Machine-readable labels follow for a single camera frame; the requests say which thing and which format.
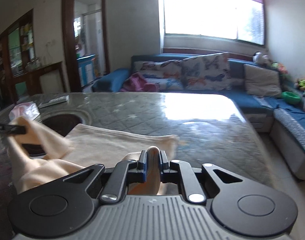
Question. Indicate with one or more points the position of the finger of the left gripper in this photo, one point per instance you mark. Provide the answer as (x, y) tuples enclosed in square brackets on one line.
[(8, 129)]

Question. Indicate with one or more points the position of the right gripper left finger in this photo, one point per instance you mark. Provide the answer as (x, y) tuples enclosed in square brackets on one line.
[(125, 173)]

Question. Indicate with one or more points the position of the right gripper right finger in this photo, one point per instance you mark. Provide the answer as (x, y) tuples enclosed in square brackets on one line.
[(182, 174)]

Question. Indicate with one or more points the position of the cream beige garment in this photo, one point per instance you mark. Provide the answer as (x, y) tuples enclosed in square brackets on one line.
[(42, 155)]

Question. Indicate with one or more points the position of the pink tissue pack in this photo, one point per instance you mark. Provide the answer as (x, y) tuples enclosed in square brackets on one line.
[(29, 110)]

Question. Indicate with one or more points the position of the grey quilted star table cover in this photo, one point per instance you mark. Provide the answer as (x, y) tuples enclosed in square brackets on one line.
[(211, 128)]

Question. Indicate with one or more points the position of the dark wooden side table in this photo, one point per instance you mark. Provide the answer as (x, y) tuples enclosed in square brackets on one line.
[(48, 80)]

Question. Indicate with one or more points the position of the remote control on table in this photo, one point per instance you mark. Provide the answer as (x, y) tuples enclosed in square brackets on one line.
[(55, 101)]

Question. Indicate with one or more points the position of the dark wooden display cabinet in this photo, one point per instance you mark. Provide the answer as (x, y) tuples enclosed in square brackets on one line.
[(16, 51)]

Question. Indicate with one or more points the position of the pink cloth on sofa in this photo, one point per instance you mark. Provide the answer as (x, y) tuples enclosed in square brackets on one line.
[(137, 83)]

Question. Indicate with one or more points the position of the small butterfly print cushion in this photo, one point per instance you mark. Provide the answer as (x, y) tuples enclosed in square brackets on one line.
[(167, 75)]

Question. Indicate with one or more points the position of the large butterfly print cushion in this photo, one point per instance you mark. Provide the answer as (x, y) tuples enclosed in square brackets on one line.
[(207, 72)]

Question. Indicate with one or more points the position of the blue white box in doorway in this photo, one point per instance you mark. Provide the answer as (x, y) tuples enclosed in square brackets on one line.
[(86, 69)]

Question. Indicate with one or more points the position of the grey plain cushion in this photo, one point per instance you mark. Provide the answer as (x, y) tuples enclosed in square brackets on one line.
[(262, 82)]

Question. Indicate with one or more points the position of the blue corner sofa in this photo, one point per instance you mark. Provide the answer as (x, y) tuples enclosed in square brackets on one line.
[(284, 123)]

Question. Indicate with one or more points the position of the green plastic bowl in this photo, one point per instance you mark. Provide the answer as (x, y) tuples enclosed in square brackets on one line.
[(291, 98)]

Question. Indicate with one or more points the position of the white plush toy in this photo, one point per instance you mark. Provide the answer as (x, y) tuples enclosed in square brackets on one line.
[(260, 58)]

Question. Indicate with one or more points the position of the colourful toy pile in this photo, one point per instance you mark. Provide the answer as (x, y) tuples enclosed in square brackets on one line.
[(286, 79)]

